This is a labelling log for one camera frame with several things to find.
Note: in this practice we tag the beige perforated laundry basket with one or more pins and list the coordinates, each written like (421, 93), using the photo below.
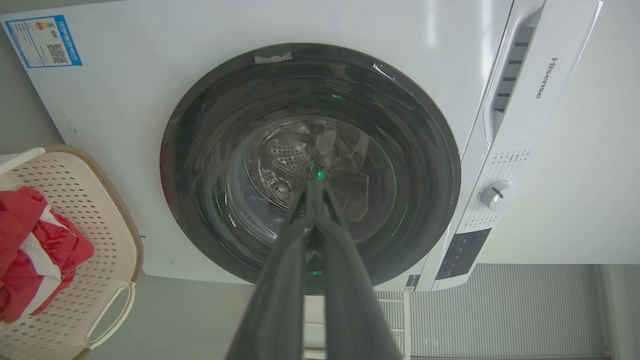
(100, 240)

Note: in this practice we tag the grey tape piece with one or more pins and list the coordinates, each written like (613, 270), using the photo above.
(272, 57)

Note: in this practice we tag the blue energy label sticker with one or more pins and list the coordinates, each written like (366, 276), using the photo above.
(44, 41)

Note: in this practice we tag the white Hisense washing machine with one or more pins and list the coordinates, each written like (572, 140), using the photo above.
(130, 125)

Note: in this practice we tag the round dark washing machine door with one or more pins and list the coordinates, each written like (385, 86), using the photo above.
(310, 150)

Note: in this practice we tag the white washing machine control knob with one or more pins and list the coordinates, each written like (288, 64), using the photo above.
(495, 194)

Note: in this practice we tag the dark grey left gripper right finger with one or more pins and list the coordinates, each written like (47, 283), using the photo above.
(355, 310)

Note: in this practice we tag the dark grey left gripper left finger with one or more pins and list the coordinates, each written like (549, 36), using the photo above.
(280, 300)

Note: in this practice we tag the red and white garment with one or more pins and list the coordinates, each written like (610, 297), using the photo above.
(35, 250)

